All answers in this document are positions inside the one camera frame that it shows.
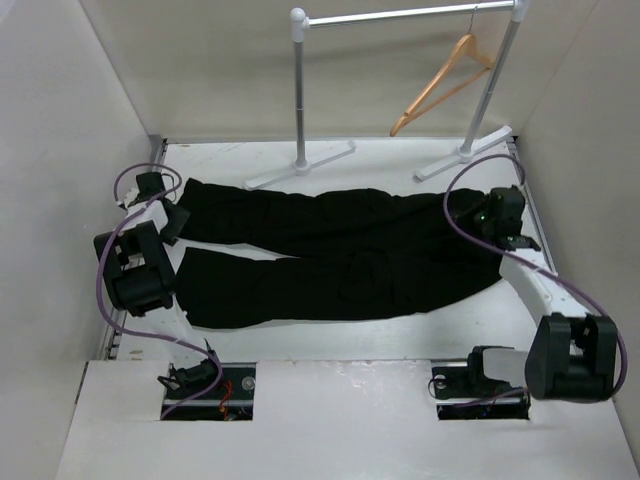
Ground black trousers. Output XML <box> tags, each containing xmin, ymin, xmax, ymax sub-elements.
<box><xmin>175</xmin><ymin>179</ymin><xmax>501</xmax><ymax>330</ymax></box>

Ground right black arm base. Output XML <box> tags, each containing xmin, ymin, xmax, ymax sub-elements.
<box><xmin>427</xmin><ymin>364</ymin><xmax>531</xmax><ymax>421</ymax></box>

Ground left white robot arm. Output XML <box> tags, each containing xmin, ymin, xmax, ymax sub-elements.
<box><xmin>93</xmin><ymin>170</ymin><xmax>225</xmax><ymax>399</ymax></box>

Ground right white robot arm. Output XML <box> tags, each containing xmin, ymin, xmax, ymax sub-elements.
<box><xmin>463</xmin><ymin>186</ymin><xmax>618</xmax><ymax>402</ymax></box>

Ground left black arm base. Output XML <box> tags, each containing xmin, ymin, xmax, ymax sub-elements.
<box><xmin>158</xmin><ymin>363</ymin><xmax>257</xmax><ymax>422</ymax></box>

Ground white clothes rack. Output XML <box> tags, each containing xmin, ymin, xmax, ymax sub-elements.
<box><xmin>244</xmin><ymin>0</ymin><xmax>532</xmax><ymax>190</ymax></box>

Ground right metal table rail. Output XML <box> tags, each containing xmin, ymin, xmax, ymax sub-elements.
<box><xmin>506</xmin><ymin>136</ymin><xmax>556</xmax><ymax>273</ymax></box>

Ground metal table rail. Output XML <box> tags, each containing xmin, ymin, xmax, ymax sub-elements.
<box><xmin>506</xmin><ymin>136</ymin><xmax>556</xmax><ymax>273</ymax></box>
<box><xmin>100</xmin><ymin>134</ymin><xmax>167</xmax><ymax>360</ymax></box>

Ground left metal table rail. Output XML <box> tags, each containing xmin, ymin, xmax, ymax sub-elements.
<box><xmin>100</xmin><ymin>134</ymin><xmax>167</xmax><ymax>360</ymax></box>

